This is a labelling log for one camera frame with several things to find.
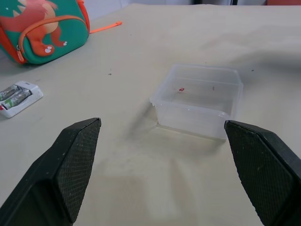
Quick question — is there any green dinosaur bag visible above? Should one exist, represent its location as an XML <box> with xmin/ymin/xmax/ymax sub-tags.
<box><xmin>0</xmin><ymin>0</ymin><xmax>123</xmax><ymax>65</ymax></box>

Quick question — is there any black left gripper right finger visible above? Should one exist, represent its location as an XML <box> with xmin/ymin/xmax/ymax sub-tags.
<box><xmin>224</xmin><ymin>119</ymin><xmax>301</xmax><ymax>226</ymax></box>

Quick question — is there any clear plastic container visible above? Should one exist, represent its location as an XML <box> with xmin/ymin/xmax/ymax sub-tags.
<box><xmin>150</xmin><ymin>64</ymin><xmax>244</xmax><ymax>142</ymax></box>

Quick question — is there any white battery case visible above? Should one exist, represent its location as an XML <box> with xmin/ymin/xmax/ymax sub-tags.
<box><xmin>0</xmin><ymin>81</ymin><xmax>44</xmax><ymax>119</ymax></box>

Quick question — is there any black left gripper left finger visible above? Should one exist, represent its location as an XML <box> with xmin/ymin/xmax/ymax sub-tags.
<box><xmin>0</xmin><ymin>117</ymin><xmax>102</xmax><ymax>226</ymax></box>

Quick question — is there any silver green battery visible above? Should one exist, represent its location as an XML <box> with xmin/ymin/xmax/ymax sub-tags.
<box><xmin>0</xmin><ymin>90</ymin><xmax>32</xmax><ymax>110</ymax></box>
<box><xmin>0</xmin><ymin>85</ymin><xmax>21</xmax><ymax>101</ymax></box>

